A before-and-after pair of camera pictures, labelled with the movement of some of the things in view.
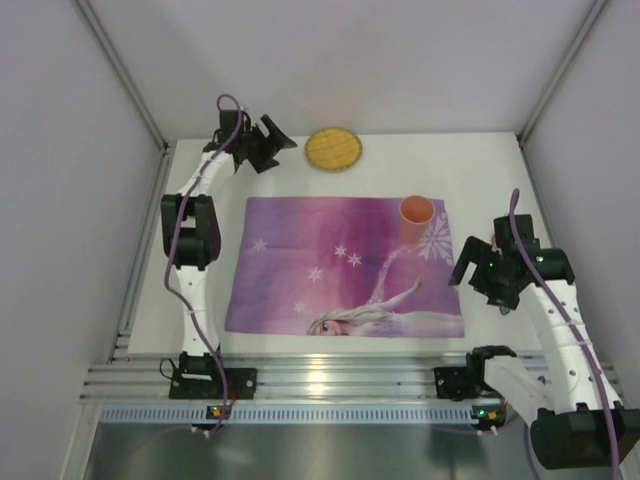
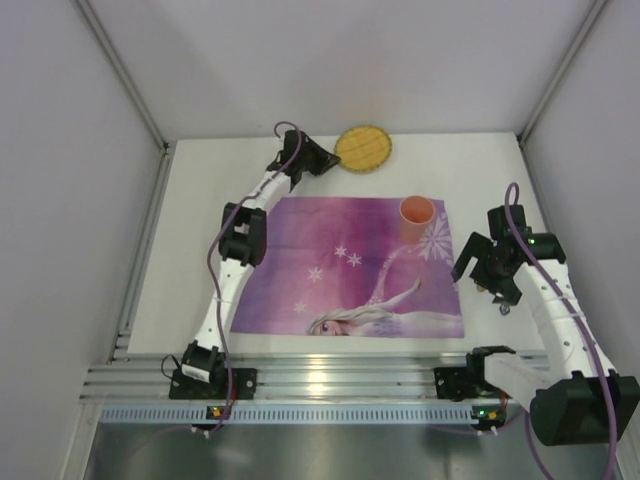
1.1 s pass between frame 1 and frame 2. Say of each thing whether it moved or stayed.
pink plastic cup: stayed
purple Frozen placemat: stayed
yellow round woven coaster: moved
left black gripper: moved
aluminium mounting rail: stayed
